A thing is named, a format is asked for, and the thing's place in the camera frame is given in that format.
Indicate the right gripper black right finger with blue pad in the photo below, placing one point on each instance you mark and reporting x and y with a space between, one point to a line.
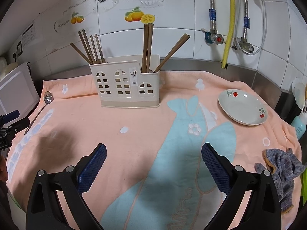
263 209

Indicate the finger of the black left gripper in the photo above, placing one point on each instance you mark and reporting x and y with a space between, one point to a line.
18 126

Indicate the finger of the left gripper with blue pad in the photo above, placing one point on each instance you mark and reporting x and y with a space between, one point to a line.
10 117

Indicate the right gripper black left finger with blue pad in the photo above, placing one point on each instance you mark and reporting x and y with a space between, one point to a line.
44 210

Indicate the person's hand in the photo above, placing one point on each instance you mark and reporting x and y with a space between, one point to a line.
3 170

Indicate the white microwave oven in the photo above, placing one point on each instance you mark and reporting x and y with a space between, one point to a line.
18 92

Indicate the metal spoon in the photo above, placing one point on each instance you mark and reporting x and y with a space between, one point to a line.
48 99

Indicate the grey knitted glove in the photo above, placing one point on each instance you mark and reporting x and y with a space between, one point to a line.
284 167

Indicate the green plastic stool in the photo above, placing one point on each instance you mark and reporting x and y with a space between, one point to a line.
303 197

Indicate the white kettle appliance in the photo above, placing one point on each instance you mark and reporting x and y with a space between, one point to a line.
3 64

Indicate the white label sticker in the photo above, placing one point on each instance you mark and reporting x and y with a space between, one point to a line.
28 35

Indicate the light blue bottle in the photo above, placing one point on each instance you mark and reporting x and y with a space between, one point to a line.
299 123

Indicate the beige plastic utensil holder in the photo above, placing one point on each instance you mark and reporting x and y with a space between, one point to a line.
121 84

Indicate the white dish with strawberries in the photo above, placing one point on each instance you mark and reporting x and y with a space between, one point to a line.
242 107

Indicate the peach whale pattern towel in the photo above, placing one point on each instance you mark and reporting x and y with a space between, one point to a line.
154 176

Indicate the chrome angle valve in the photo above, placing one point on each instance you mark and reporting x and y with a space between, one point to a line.
243 45

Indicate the black wall socket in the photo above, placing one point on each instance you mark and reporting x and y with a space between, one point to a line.
18 52

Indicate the red handle water valve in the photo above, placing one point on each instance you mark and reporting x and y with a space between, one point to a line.
212 37

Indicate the braided metal hose blue tag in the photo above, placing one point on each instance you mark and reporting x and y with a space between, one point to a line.
212 17

